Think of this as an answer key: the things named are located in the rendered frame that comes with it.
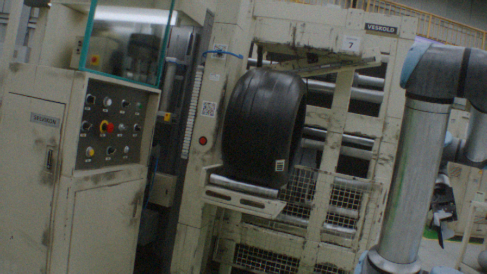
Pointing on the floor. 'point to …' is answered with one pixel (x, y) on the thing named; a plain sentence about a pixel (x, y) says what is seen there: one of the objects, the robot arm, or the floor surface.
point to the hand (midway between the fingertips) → (438, 238)
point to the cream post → (229, 65)
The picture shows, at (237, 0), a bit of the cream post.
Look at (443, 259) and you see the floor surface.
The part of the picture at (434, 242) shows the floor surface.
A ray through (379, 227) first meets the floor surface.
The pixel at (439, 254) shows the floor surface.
